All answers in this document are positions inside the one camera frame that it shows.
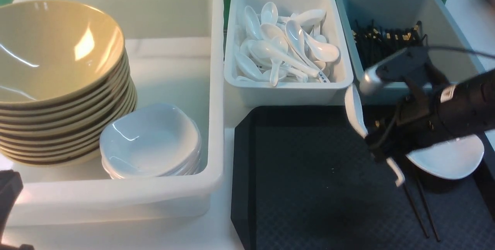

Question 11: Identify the white spoon front centre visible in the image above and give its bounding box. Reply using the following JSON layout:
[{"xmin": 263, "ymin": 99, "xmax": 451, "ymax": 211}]
[{"xmin": 250, "ymin": 40, "xmax": 318, "ymax": 78}]

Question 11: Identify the white spoon top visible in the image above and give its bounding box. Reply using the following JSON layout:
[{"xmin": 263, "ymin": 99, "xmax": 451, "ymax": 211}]
[{"xmin": 260, "ymin": 2, "xmax": 279, "ymax": 25}]

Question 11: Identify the pile of black chopsticks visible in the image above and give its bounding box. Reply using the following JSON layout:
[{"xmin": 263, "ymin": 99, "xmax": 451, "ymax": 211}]
[{"xmin": 352, "ymin": 19, "xmax": 428, "ymax": 70}]

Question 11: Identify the grey-blue chopstick bin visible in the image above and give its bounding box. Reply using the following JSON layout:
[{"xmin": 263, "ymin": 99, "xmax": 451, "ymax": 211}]
[{"xmin": 336, "ymin": 0, "xmax": 485, "ymax": 105}]

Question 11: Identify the stack of yellow bowls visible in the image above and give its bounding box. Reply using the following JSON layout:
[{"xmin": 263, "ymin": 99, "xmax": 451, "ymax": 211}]
[{"xmin": 0, "ymin": 60, "xmax": 138, "ymax": 166}]

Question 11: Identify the top stacked yellow bowl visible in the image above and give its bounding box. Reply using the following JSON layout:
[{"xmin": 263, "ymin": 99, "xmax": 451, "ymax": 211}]
[{"xmin": 1, "ymin": 49, "xmax": 128, "ymax": 116}]

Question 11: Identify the black chopstick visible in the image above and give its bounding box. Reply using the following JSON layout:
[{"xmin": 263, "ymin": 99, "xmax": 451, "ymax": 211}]
[
  {"xmin": 414, "ymin": 175, "xmax": 441, "ymax": 242},
  {"xmin": 402, "ymin": 183, "xmax": 430, "ymax": 239}
]

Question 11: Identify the white soup spoon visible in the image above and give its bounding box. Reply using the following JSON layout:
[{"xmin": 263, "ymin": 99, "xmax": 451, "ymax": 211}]
[{"xmin": 344, "ymin": 84, "xmax": 405, "ymax": 187}]

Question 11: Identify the white spoon left front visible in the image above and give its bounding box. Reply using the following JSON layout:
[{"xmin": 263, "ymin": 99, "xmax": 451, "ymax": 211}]
[{"xmin": 234, "ymin": 52, "xmax": 264, "ymax": 81}]

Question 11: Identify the white spoon bin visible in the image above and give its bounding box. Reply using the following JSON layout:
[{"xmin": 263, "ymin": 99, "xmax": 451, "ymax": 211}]
[{"xmin": 224, "ymin": 0, "xmax": 354, "ymax": 107}]

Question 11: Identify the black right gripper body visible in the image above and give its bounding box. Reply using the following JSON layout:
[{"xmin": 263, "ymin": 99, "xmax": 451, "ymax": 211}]
[{"xmin": 364, "ymin": 84, "xmax": 449, "ymax": 163}]

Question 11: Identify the large white plastic tub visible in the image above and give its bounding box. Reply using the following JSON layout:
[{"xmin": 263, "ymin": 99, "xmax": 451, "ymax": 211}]
[{"xmin": 1, "ymin": 0, "xmax": 224, "ymax": 227}]

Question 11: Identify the black serving tray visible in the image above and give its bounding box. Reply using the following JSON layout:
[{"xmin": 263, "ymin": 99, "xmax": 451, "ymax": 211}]
[{"xmin": 230, "ymin": 106, "xmax": 494, "ymax": 250}]

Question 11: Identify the white square sauce dish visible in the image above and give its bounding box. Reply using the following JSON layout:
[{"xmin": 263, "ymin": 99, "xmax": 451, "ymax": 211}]
[{"xmin": 406, "ymin": 135, "xmax": 485, "ymax": 181}]

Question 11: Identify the stack of white dishes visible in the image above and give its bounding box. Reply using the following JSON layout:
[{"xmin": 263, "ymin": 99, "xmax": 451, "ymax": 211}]
[{"xmin": 101, "ymin": 120, "xmax": 202, "ymax": 180}]

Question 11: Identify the white spoon back right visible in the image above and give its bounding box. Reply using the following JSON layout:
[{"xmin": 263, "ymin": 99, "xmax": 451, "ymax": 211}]
[{"xmin": 278, "ymin": 9, "xmax": 326, "ymax": 26}]

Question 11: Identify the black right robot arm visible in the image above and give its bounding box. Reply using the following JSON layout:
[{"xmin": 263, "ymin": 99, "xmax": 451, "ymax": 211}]
[{"xmin": 365, "ymin": 70, "xmax": 495, "ymax": 162}]

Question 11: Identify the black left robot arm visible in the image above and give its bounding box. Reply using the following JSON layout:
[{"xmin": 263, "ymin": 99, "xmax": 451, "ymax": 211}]
[{"xmin": 0, "ymin": 170, "xmax": 23, "ymax": 239}]

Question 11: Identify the top stacked white dish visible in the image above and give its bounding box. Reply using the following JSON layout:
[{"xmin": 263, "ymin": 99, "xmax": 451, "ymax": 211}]
[{"xmin": 99, "ymin": 104, "xmax": 200, "ymax": 178}]

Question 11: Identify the yellow noodle bowl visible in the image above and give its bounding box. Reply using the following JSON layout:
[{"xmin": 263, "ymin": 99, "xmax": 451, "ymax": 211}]
[{"xmin": 0, "ymin": 0, "xmax": 125, "ymax": 107}]

